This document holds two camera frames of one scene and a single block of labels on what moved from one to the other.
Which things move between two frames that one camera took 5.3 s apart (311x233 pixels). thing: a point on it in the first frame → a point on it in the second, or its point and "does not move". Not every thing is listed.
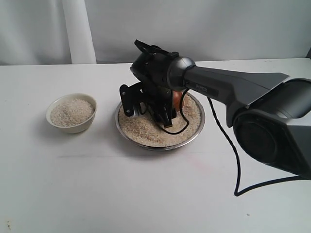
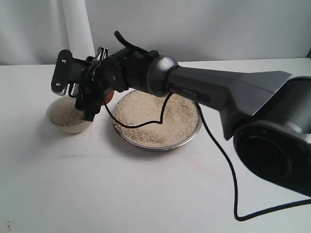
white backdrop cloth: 103,32 does not move
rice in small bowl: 70,112 does not move
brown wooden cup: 177,96 → 109,96
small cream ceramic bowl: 72,113 does not move
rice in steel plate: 144,129 does not move
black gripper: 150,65 → 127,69
